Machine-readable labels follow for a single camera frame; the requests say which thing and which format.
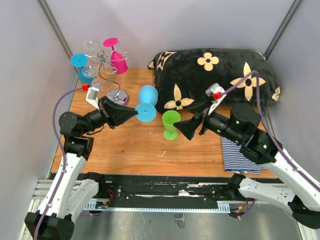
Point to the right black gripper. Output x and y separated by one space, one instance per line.
187 127

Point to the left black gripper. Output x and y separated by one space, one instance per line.
114 113

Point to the green wine glass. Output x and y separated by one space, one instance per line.
168 119

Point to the light blue wine glass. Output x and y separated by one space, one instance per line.
147 99

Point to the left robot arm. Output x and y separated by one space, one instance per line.
56 216

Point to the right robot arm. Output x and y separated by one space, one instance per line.
302 197

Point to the chrome wine glass rack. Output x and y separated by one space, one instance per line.
109 73

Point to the pink wine glass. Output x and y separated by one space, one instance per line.
117 60

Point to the clear wine glass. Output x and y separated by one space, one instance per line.
91 72
91 47

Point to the dark blue wine glass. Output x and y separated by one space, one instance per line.
79 60

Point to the black floral pillow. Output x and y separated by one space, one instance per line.
181 77

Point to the blue striped cloth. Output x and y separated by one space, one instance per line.
235 162

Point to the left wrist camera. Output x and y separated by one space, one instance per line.
92 94

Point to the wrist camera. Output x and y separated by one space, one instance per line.
92 94
215 93

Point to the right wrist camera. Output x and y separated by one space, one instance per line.
215 93

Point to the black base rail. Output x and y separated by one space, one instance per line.
156 193

